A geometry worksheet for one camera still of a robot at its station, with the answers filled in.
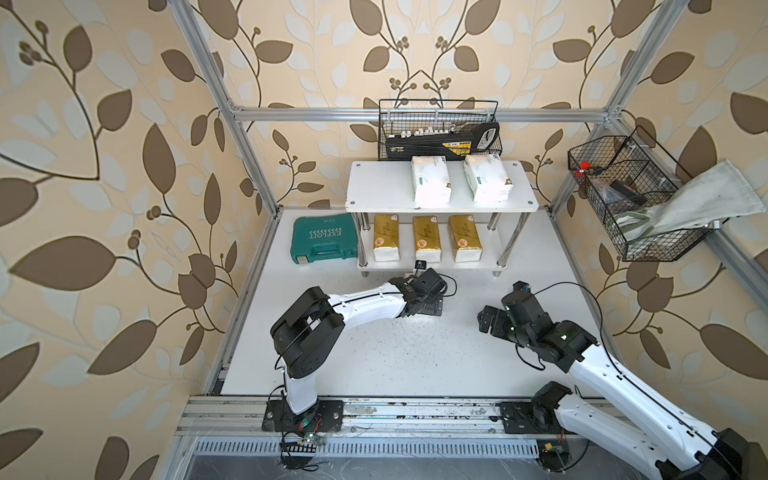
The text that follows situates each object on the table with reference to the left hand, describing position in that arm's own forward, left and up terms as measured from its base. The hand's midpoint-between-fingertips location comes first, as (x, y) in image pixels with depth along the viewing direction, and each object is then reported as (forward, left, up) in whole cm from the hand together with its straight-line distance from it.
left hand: (428, 302), depth 88 cm
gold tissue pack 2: (+19, 0, +7) cm, 20 cm away
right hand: (-7, -16, +4) cm, 18 cm away
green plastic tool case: (+26, +36, -1) cm, 44 cm away
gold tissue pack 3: (+19, -12, +8) cm, 24 cm away
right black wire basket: (+23, -53, +29) cm, 65 cm away
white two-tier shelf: (+19, +13, +28) cm, 37 cm away
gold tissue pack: (+19, +13, +6) cm, 24 cm away
